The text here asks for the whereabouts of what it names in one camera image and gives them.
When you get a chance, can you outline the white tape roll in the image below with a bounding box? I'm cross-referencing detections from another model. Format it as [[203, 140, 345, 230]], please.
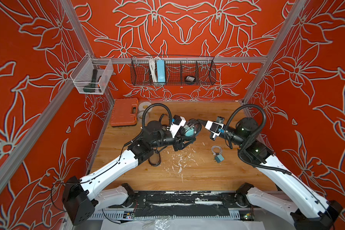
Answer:
[[138, 102, 152, 112]]

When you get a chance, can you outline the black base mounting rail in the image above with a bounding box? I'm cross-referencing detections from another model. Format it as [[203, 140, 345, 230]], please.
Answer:
[[103, 191, 255, 221]]

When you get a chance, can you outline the orange plastic tool case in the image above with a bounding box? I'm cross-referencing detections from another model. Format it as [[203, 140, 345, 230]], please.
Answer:
[[110, 98, 139, 127]]

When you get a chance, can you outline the teal charger front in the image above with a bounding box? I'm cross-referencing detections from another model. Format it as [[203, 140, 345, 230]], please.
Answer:
[[184, 127, 195, 137]]

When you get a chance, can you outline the dark green flashlight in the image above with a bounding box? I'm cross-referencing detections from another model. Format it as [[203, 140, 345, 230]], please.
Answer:
[[83, 69, 98, 93]]

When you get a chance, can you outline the clear tape roll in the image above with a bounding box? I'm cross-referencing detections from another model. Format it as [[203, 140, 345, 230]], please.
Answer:
[[137, 111, 144, 122]]

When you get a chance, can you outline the black wire wall basket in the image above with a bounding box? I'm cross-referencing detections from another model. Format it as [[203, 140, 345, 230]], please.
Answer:
[[130, 55, 217, 86]]

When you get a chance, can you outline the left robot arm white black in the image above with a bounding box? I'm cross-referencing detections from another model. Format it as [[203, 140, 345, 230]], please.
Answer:
[[62, 121, 196, 226]]

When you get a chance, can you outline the teal charger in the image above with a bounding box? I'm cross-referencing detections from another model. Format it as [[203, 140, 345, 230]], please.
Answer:
[[184, 127, 195, 137], [214, 154, 224, 163]]

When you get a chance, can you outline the clear black-rimmed pouch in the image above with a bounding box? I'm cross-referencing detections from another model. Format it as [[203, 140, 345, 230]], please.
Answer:
[[148, 151, 162, 167], [183, 119, 202, 137]]

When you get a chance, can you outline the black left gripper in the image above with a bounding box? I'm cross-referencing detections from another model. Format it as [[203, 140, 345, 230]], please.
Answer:
[[150, 128, 196, 152]]

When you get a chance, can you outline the white cable in basket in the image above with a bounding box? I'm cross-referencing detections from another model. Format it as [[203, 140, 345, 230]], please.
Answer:
[[148, 57, 159, 84]]

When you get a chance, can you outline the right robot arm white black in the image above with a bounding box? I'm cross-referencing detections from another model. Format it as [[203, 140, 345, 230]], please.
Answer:
[[199, 116, 342, 230]]

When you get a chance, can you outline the clear acrylic wall box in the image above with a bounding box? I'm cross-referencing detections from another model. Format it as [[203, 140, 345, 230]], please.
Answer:
[[71, 54, 114, 95]]

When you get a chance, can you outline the light blue power bank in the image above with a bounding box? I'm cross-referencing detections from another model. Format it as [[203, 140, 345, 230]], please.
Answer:
[[156, 59, 166, 85]]

